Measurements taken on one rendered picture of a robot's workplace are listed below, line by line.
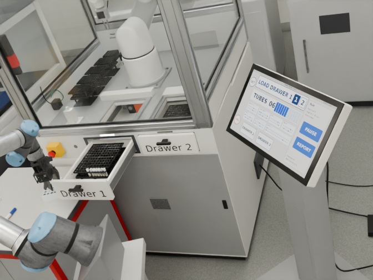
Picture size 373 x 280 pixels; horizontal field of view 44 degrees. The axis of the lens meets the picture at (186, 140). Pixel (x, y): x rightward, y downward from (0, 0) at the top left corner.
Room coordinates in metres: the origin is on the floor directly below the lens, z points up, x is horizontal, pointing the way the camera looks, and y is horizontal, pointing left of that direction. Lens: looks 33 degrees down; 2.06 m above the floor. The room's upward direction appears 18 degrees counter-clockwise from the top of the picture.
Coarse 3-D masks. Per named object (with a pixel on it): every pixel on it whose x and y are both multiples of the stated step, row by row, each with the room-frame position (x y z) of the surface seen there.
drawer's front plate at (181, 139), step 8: (144, 136) 1.90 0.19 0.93; (152, 136) 1.87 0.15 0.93; (160, 136) 1.85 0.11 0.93; (168, 136) 1.84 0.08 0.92; (176, 136) 1.82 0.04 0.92; (184, 136) 1.80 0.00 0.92; (192, 136) 1.78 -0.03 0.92; (144, 144) 1.90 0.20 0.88; (152, 144) 1.88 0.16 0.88; (176, 144) 1.83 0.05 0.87; (184, 144) 1.81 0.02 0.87; (192, 144) 1.79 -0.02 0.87; (144, 152) 1.91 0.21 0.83; (152, 152) 1.89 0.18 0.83; (160, 152) 1.87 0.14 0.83; (168, 152) 1.85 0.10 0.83; (176, 152) 1.83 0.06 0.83; (184, 152) 1.81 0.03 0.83; (192, 152) 1.80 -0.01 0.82
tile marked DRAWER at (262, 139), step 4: (260, 132) 1.50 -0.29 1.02; (260, 136) 1.49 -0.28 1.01; (264, 136) 1.47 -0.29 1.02; (256, 140) 1.50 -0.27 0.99; (260, 140) 1.48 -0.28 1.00; (264, 140) 1.46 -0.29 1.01; (268, 140) 1.44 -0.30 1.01; (272, 140) 1.43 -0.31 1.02; (260, 144) 1.47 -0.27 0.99; (264, 144) 1.45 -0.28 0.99; (268, 144) 1.43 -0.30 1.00; (272, 144) 1.42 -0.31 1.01; (268, 148) 1.42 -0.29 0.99
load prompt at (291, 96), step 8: (264, 80) 1.63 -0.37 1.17; (264, 88) 1.61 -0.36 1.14; (272, 88) 1.57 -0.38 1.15; (280, 88) 1.53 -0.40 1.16; (288, 88) 1.50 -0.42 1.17; (280, 96) 1.51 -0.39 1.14; (288, 96) 1.48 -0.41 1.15; (296, 96) 1.44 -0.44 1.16; (304, 96) 1.41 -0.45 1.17; (296, 104) 1.42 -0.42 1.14; (304, 104) 1.39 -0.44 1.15
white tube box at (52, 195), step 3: (60, 177) 1.98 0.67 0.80; (45, 192) 1.90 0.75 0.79; (48, 192) 1.88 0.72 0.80; (51, 192) 1.88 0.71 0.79; (54, 192) 1.87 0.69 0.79; (42, 195) 1.88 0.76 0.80; (45, 195) 1.87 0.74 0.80; (48, 195) 1.86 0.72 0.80; (51, 195) 1.86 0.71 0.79; (54, 195) 1.86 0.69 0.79; (57, 195) 1.86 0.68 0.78; (42, 198) 1.87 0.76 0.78; (45, 198) 1.86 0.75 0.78; (48, 198) 1.86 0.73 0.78; (51, 198) 1.86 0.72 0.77; (54, 198) 1.86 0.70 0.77; (57, 198) 1.86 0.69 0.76; (45, 201) 1.87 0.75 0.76
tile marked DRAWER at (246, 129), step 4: (244, 124) 1.60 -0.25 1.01; (248, 124) 1.58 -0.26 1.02; (240, 128) 1.61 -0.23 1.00; (244, 128) 1.59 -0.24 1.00; (248, 128) 1.57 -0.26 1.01; (252, 128) 1.55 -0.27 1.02; (244, 132) 1.58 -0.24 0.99; (248, 132) 1.56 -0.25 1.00; (252, 132) 1.54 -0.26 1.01; (248, 136) 1.55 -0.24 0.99; (252, 136) 1.53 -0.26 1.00
